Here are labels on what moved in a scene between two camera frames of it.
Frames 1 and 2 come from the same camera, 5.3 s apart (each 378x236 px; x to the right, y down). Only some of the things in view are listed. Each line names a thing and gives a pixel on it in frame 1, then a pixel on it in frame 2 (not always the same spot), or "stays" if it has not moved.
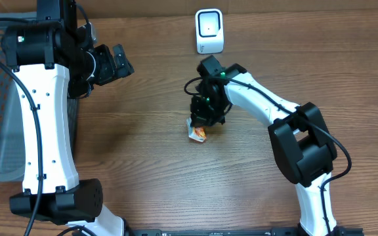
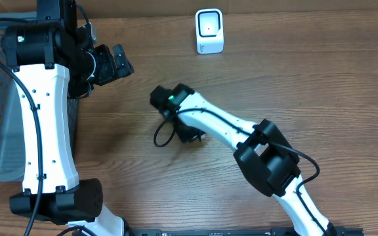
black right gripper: x=201 y=117 -> x=186 y=134
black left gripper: x=109 y=69 stays
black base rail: x=275 y=232 stays
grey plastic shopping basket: x=2 y=123 stays
